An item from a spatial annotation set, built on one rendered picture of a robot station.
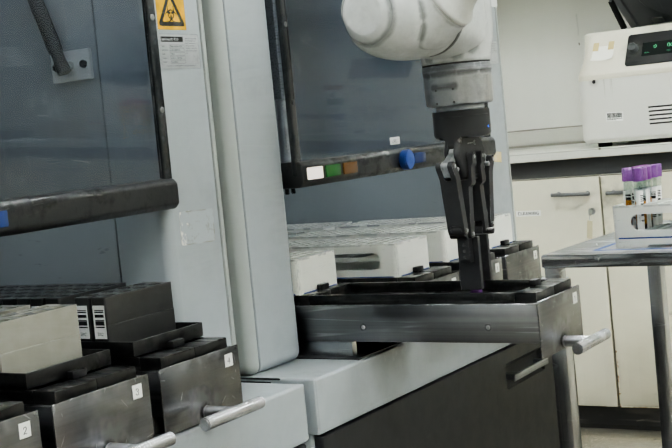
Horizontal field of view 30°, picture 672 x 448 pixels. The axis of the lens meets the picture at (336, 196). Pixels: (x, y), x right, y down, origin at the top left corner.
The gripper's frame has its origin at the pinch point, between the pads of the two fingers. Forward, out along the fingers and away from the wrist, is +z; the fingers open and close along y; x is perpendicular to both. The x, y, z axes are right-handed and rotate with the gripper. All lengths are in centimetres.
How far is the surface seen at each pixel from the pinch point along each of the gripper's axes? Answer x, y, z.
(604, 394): -69, -224, 74
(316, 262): -21.8, 4.8, -1.2
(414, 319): -3.7, 11.3, 5.6
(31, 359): -19, 62, 0
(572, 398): 2.1, -23.9, 24.1
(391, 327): -7.1, 11.3, 6.6
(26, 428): -12, 70, 4
